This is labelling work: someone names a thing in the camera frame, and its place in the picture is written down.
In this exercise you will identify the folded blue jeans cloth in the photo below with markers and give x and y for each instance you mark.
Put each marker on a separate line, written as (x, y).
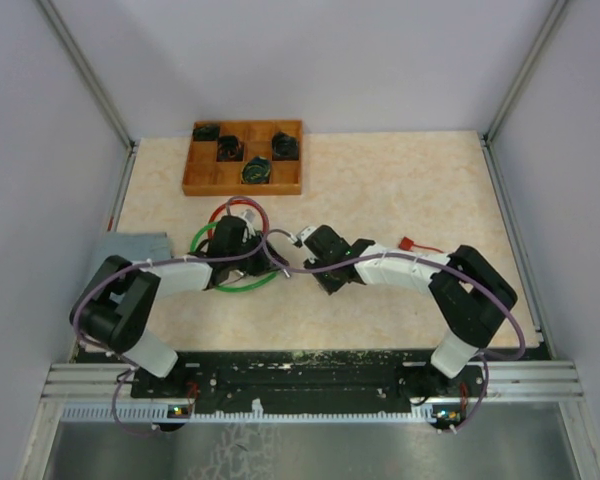
(135, 247)

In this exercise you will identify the thin red wire padlock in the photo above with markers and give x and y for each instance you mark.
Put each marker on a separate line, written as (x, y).
(407, 244)

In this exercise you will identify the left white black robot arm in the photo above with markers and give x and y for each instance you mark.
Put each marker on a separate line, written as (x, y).
(113, 311)

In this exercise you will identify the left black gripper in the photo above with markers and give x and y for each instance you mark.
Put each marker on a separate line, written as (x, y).
(263, 265)

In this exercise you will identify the blue yellow rolled tie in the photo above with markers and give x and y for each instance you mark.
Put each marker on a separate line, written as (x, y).
(256, 171)

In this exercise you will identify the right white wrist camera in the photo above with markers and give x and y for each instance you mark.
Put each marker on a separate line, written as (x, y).
(303, 235)

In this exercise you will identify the green cable lock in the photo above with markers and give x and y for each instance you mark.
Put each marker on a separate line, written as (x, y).
(230, 287)

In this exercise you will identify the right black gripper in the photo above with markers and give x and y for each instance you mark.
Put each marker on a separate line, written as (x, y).
(330, 286)

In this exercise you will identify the red cable lock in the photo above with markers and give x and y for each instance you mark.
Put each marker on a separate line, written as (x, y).
(242, 200)

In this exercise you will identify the black dotted rolled tie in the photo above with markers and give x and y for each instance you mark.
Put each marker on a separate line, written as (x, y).
(285, 147)

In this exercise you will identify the wooden compartment tray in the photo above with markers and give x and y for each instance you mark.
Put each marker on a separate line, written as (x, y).
(205, 176)

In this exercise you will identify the black orange rolled tie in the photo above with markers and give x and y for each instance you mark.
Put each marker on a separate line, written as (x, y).
(229, 149)

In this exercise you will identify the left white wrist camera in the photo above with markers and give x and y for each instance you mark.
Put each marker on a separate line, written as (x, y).
(248, 216)

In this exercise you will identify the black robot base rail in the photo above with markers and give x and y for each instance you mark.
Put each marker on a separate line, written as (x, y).
(323, 385)

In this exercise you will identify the dark green rolled tie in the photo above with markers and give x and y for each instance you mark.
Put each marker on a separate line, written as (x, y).
(208, 132)

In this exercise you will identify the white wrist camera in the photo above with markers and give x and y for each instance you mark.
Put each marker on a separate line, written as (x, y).
(248, 216)
(303, 235)

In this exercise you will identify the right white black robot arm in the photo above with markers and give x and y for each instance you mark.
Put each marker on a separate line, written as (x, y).
(472, 296)

